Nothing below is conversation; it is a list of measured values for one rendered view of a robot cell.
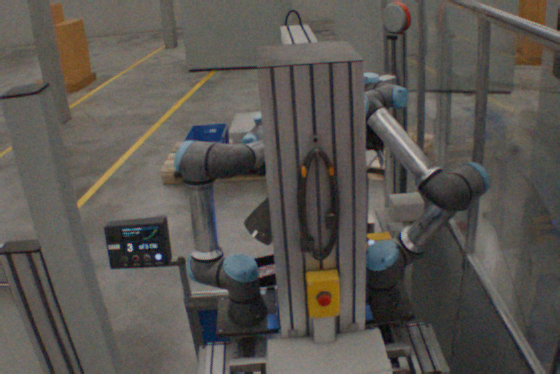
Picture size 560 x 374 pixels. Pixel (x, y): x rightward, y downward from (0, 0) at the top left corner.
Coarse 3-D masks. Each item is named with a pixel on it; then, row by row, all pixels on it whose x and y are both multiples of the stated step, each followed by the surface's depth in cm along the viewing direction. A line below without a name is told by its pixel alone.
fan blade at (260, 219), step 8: (264, 200) 277; (256, 208) 279; (264, 208) 275; (248, 216) 281; (256, 216) 277; (264, 216) 274; (248, 224) 279; (256, 224) 275; (264, 224) 273; (264, 232) 271; (264, 240) 270; (272, 240) 268
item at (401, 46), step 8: (392, 32) 276; (400, 40) 272; (400, 48) 274; (400, 56) 276; (400, 64) 277; (400, 72) 279; (400, 80) 281; (392, 112) 294; (400, 112) 289; (400, 120) 291; (392, 160) 306; (392, 168) 308; (400, 168) 303; (392, 176) 310; (400, 176) 305; (392, 184) 312; (400, 184) 308; (392, 192) 314; (400, 192) 310
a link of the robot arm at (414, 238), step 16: (464, 176) 165; (480, 176) 168; (480, 192) 168; (432, 208) 183; (464, 208) 173; (416, 224) 191; (432, 224) 185; (400, 240) 198; (416, 240) 193; (416, 256) 198
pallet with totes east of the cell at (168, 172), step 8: (176, 144) 620; (232, 144) 610; (168, 160) 580; (168, 168) 560; (168, 176) 557; (176, 176) 564; (240, 176) 559; (248, 176) 557; (256, 176) 556; (264, 176) 555
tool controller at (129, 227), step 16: (112, 224) 228; (128, 224) 226; (144, 224) 226; (160, 224) 226; (112, 240) 225; (128, 240) 227; (144, 240) 227; (160, 240) 227; (112, 256) 228; (128, 256) 228
